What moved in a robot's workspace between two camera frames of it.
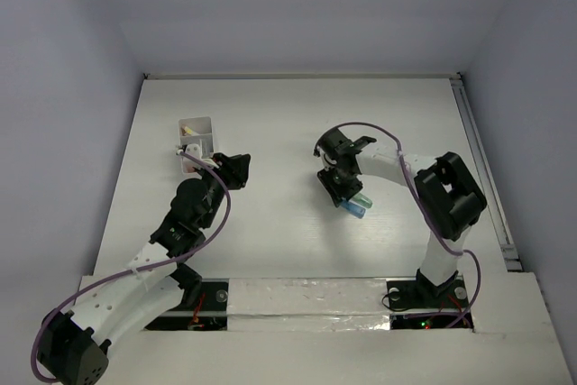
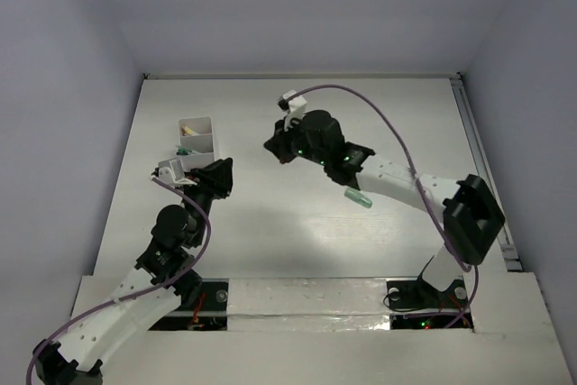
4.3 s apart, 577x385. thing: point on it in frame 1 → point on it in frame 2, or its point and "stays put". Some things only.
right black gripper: [336, 191] → [279, 142]
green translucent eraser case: [362, 200] stays put
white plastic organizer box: [196, 130] stays put
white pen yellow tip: [190, 132] stays put
